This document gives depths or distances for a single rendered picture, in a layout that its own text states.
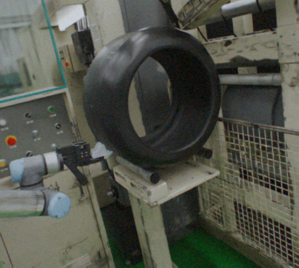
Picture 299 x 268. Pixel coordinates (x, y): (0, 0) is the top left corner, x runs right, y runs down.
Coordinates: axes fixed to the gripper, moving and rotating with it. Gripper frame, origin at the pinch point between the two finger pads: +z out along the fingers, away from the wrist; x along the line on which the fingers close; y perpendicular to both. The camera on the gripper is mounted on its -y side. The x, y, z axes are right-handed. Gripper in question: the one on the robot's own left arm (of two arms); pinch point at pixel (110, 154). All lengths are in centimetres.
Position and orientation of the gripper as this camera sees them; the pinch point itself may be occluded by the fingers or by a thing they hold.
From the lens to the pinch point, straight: 113.5
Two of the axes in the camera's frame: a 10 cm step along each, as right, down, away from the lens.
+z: 8.6, -1.6, 4.8
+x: -5.0, -1.2, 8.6
